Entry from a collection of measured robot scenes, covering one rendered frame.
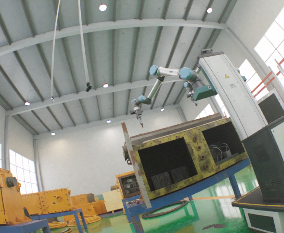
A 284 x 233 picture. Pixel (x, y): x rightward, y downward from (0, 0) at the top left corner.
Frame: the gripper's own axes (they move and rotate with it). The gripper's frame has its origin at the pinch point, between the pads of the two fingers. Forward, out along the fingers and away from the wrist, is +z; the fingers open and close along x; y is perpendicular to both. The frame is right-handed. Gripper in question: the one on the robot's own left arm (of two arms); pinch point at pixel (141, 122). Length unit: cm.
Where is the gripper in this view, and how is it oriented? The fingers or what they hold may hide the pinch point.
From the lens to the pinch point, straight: 195.9
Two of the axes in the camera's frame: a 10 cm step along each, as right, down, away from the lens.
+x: -1.2, 4.4, 8.9
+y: 9.5, -2.2, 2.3
